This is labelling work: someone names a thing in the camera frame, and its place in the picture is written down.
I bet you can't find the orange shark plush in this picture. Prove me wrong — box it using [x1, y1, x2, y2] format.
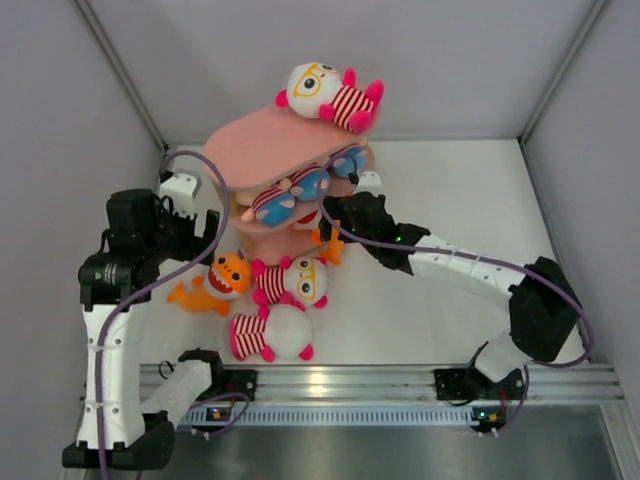
[291, 210, 345, 265]
[166, 251, 252, 317]

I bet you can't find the boy doll plush large head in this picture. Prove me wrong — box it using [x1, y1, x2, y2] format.
[236, 185, 296, 226]

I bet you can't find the white glasses plush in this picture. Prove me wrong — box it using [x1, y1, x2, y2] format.
[274, 62, 385, 134]

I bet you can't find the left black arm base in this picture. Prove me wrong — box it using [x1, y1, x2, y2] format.
[178, 348, 258, 401]

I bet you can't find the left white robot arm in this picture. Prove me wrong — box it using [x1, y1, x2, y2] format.
[62, 187, 226, 475]

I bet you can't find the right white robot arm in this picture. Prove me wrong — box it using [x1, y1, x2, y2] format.
[320, 191, 583, 397]

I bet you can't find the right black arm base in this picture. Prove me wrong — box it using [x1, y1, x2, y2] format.
[433, 350, 526, 406]

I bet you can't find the boy doll plush shelf right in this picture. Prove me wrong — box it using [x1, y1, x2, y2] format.
[328, 143, 369, 178]

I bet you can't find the pink three-tier shelf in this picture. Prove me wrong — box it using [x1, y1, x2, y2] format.
[203, 106, 375, 265]

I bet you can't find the white glasses plush face up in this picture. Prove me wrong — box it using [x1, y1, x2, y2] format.
[252, 256, 328, 311]

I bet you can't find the white plush face down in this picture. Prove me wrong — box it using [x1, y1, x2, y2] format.
[229, 304, 315, 363]

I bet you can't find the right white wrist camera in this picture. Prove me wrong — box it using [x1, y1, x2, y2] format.
[352, 170, 382, 195]

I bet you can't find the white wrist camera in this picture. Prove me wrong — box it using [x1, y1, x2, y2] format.
[157, 171, 201, 219]
[352, 170, 382, 195]

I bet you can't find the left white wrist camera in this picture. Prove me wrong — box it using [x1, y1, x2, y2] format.
[157, 171, 201, 219]

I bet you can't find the aluminium front rail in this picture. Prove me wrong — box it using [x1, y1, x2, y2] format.
[137, 363, 624, 401]

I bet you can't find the white slotted cable duct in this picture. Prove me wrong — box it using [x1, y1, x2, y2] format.
[180, 405, 479, 427]

